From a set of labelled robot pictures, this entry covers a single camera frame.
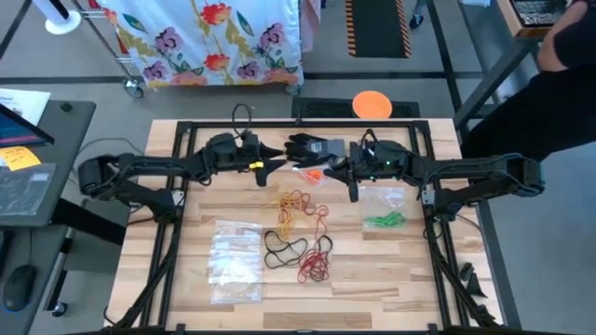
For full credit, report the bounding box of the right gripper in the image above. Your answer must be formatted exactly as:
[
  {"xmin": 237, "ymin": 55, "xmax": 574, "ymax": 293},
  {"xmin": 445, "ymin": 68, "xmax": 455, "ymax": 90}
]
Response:
[{"xmin": 324, "ymin": 139, "xmax": 413, "ymax": 204}]

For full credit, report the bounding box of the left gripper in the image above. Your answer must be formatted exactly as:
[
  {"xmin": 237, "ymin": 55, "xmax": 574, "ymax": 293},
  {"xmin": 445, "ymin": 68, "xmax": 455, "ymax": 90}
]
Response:
[{"xmin": 204, "ymin": 132, "xmax": 288, "ymax": 188}]

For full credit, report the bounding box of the clear plastic zip bag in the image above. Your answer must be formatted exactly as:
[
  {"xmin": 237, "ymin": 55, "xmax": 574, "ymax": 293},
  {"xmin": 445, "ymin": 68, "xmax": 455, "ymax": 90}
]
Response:
[
  {"xmin": 291, "ymin": 165, "xmax": 334, "ymax": 188},
  {"xmin": 358, "ymin": 185, "xmax": 410, "ymax": 232}
]

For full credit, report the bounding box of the pile of coloured rubber bands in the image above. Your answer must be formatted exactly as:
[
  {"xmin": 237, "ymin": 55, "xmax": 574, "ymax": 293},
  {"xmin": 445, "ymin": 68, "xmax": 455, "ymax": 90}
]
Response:
[{"xmin": 272, "ymin": 191, "xmax": 304, "ymax": 239}]

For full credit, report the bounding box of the black work glove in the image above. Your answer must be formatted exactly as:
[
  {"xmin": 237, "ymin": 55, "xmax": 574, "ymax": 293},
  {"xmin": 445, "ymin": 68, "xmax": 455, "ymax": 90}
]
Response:
[
  {"xmin": 289, "ymin": 133, "xmax": 327, "ymax": 146},
  {"xmin": 284, "ymin": 133, "xmax": 348, "ymax": 168}
]

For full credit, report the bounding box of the black grate floor mat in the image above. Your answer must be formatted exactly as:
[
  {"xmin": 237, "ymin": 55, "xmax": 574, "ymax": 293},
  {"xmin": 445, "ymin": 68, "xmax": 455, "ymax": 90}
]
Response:
[{"xmin": 291, "ymin": 96, "xmax": 421, "ymax": 120}]

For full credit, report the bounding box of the orange disc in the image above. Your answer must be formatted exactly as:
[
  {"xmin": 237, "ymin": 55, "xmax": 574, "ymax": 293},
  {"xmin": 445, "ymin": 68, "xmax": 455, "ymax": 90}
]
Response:
[{"xmin": 352, "ymin": 90, "xmax": 394, "ymax": 120}]

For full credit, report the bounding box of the pile of clear plastic bags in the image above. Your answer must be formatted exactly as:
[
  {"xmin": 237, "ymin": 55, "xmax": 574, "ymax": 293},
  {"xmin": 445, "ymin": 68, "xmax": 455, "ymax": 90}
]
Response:
[{"xmin": 208, "ymin": 220, "xmax": 264, "ymax": 305}]

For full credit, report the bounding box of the floral print cloth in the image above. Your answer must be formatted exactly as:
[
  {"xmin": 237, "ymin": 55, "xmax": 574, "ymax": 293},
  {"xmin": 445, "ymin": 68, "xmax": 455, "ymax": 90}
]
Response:
[{"xmin": 95, "ymin": 0, "xmax": 305, "ymax": 92}]

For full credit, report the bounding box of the pink cloth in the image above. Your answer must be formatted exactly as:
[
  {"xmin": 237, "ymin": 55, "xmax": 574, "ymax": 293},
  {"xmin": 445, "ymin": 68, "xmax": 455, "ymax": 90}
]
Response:
[{"xmin": 300, "ymin": 0, "xmax": 322, "ymax": 51}]

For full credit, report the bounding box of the black hazard-striped floor mat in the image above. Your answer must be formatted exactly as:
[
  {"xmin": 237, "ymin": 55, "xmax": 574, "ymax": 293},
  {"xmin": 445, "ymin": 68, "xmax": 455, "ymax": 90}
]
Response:
[{"xmin": 345, "ymin": 0, "xmax": 413, "ymax": 60}]

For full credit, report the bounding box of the wood-topped grey workbench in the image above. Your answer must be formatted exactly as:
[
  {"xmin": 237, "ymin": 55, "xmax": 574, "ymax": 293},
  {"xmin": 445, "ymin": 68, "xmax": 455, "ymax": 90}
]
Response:
[{"xmin": 454, "ymin": 0, "xmax": 569, "ymax": 134}]

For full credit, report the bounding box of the black office desk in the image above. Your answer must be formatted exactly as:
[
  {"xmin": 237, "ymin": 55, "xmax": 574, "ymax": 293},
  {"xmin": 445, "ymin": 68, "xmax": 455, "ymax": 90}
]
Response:
[{"xmin": 0, "ymin": 100, "xmax": 98, "ymax": 229}]

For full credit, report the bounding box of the person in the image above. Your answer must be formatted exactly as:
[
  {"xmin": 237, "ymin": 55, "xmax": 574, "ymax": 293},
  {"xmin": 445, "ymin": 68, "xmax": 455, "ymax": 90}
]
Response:
[{"xmin": 460, "ymin": 0, "xmax": 596, "ymax": 163}]

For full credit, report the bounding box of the black pole white base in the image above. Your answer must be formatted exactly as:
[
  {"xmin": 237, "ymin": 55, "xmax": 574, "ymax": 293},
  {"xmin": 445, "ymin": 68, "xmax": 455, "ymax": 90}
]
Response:
[{"xmin": 32, "ymin": 0, "xmax": 83, "ymax": 36}]

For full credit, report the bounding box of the white paper sheet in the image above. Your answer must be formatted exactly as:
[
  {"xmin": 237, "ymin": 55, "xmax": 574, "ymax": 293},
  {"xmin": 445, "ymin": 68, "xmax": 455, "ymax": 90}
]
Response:
[{"xmin": 0, "ymin": 87, "xmax": 52, "ymax": 127}]

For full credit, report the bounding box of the grey plastic sleeve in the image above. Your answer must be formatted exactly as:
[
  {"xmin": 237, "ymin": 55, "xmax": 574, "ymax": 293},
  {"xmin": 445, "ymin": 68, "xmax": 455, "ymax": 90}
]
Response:
[{"xmin": 0, "ymin": 162, "xmax": 57, "ymax": 218}]

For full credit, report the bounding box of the black parts tray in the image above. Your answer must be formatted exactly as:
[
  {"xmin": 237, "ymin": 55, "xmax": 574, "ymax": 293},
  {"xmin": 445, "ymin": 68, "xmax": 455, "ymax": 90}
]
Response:
[{"xmin": 510, "ymin": 0, "xmax": 568, "ymax": 27}]

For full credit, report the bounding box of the yellow sticky note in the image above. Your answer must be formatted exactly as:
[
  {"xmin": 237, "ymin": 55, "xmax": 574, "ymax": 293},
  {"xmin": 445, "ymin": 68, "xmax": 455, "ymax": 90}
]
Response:
[{"xmin": 0, "ymin": 145, "xmax": 43, "ymax": 172}]

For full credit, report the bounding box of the black computer monitor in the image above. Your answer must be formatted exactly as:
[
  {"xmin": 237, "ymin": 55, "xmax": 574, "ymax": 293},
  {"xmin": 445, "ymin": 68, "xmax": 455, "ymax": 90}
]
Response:
[{"xmin": 0, "ymin": 102, "xmax": 56, "ymax": 149}]

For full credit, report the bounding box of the black computer mouse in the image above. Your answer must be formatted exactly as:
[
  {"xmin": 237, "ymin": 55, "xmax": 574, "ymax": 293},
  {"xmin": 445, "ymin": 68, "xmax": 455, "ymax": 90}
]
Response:
[{"xmin": 2, "ymin": 263, "xmax": 37, "ymax": 314}]

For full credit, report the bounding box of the black aluminium table frame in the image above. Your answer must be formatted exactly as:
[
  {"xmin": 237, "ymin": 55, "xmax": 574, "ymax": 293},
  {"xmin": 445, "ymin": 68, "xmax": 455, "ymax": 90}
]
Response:
[{"xmin": 111, "ymin": 119, "xmax": 502, "ymax": 335}]

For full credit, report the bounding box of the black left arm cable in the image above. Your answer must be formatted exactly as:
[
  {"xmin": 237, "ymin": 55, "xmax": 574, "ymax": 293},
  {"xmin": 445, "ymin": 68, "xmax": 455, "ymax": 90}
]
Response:
[{"xmin": 231, "ymin": 102, "xmax": 253, "ymax": 141}]

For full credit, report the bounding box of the metal wire rack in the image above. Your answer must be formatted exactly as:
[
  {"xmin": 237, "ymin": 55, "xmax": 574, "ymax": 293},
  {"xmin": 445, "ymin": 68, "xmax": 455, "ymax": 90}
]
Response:
[{"xmin": 69, "ymin": 0, "xmax": 146, "ymax": 99}]

